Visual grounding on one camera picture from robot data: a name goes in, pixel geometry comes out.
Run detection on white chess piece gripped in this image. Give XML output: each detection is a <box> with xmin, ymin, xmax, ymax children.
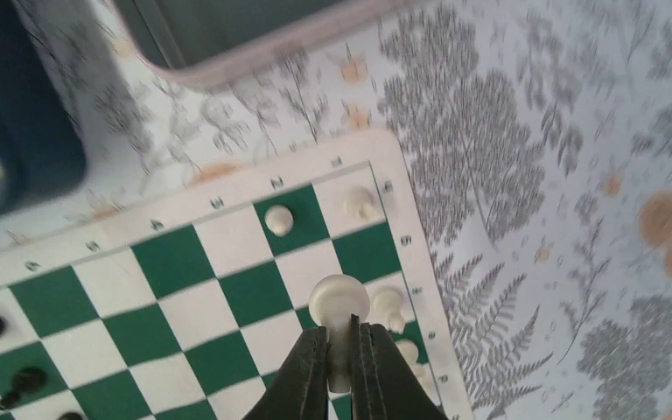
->
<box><xmin>308</xmin><ymin>274</ymin><xmax>370</xmax><ymax>394</ymax></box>

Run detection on white chess piece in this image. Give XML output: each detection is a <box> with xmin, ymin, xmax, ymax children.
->
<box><xmin>372</xmin><ymin>287</ymin><xmax>406</xmax><ymax>334</ymax></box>

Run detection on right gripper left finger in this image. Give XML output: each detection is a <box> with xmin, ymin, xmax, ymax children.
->
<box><xmin>243</xmin><ymin>326</ymin><xmax>328</xmax><ymax>420</ymax></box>

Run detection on blue square tray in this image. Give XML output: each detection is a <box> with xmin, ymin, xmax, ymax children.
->
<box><xmin>0</xmin><ymin>1</ymin><xmax>88</xmax><ymax>216</ymax></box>

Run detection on green white chess board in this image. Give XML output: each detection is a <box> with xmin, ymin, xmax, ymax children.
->
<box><xmin>0</xmin><ymin>129</ymin><xmax>473</xmax><ymax>419</ymax></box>

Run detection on silver metal tin tray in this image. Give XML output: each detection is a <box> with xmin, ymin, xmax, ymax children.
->
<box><xmin>108</xmin><ymin>0</ymin><xmax>407</xmax><ymax>88</ymax></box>

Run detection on white pawn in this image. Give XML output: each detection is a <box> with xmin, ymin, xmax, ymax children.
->
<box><xmin>264</xmin><ymin>205</ymin><xmax>294</xmax><ymax>237</ymax></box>

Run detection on floral patterned table mat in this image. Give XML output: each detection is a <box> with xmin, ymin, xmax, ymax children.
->
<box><xmin>0</xmin><ymin>1</ymin><xmax>672</xmax><ymax>419</ymax></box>

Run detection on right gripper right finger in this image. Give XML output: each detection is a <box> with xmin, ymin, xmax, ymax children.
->
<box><xmin>349</xmin><ymin>315</ymin><xmax>446</xmax><ymax>420</ymax></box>

